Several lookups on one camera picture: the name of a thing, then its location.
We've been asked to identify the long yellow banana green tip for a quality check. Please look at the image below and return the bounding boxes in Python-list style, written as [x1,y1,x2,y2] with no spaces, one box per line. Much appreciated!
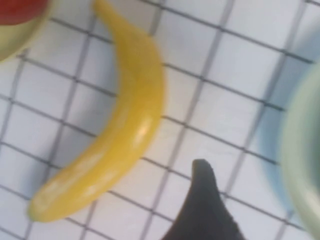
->
[26,0,167,223]

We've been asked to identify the red apple with stem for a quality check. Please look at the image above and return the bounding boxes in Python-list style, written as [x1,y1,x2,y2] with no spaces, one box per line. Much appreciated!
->
[0,0,50,26]

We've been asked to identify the yellow round plate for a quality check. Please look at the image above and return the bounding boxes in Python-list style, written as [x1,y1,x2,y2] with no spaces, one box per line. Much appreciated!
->
[0,0,55,62]

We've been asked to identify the white grid-pattern tablecloth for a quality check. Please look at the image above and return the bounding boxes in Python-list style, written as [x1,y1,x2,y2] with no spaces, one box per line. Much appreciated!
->
[0,0,320,240]

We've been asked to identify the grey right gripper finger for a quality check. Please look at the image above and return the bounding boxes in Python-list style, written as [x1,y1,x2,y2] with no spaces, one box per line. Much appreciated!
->
[159,158,248,240]

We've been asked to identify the light blue round plate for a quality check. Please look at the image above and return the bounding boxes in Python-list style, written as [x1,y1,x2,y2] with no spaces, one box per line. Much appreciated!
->
[257,22,320,240]

